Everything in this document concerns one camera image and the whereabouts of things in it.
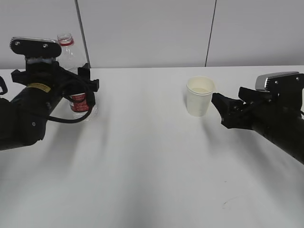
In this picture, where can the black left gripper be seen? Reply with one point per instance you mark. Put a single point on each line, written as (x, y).
(52, 79)

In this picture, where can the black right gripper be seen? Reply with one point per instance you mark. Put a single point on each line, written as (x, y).
(260, 111)

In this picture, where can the white paper cup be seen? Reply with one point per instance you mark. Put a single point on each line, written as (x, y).
(198, 95)

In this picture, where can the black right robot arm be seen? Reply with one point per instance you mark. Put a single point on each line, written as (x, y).
(291, 143)

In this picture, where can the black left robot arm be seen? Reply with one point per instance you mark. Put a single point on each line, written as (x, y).
(23, 120)

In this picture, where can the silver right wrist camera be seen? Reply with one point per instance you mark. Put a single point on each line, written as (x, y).
(280, 82)

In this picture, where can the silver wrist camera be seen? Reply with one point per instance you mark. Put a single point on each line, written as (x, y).
(280, 82)
(35, 47)

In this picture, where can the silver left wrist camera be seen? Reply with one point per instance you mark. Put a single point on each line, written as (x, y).
(35, 47)

